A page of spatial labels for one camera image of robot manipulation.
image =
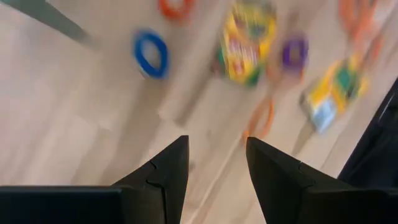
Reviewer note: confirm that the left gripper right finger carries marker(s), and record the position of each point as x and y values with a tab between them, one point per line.
295	199

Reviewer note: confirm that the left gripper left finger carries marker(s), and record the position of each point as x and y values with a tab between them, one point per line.
140	202

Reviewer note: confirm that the yellow Crayola crayon box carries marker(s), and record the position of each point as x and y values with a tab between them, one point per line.
335	90
245	46

